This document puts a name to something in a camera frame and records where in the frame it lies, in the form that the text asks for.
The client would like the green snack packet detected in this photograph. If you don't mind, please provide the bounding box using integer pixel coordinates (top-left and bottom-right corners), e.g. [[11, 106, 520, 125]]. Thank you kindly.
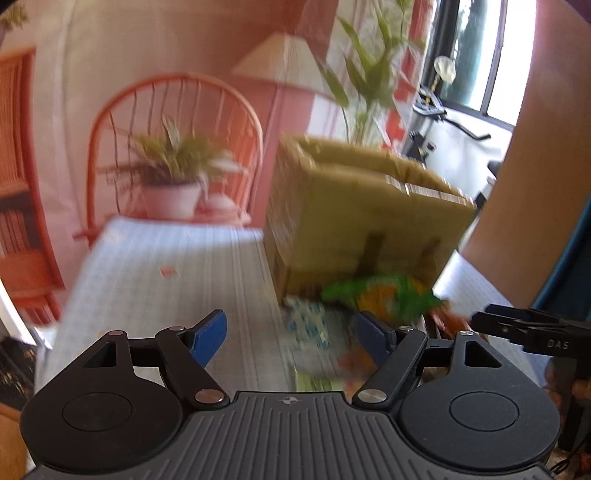
[[322, 274, 450, 325]]

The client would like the window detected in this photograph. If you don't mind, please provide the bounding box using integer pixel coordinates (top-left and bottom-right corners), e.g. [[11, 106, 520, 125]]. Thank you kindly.
[[434, 0, 542, 131]]

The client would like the blue and white snack packet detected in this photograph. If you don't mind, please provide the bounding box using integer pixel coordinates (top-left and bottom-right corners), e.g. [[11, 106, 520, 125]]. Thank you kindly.
[[283, 298, 329, 352]]

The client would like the cardboard box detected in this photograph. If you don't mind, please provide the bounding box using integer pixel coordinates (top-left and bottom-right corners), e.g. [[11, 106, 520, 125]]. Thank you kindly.
[[264, 135, 477, 302]]

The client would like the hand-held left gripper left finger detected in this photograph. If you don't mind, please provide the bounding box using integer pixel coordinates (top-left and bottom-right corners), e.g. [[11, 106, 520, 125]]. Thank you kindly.
[[69, 310, 230, 411]]

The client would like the plaid tablecloth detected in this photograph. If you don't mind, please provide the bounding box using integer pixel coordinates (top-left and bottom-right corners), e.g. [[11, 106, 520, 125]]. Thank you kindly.
[[34, 217, 546, 402]]

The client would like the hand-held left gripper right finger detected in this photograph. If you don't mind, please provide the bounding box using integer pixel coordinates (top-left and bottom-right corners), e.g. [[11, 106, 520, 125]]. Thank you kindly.
[[351, 311, 513, 409]]

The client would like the brown panel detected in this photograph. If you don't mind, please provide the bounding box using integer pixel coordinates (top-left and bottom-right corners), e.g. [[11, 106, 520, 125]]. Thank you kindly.
[[461, 0, 591, 306]]

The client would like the dark blue object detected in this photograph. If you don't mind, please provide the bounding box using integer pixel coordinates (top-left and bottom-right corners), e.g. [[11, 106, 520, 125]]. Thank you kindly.
[[531, 198, 591, 320]]

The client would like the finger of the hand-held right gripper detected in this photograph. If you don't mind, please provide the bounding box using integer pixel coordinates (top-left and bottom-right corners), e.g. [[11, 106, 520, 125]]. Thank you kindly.
[[471, 305, 591, 357]]

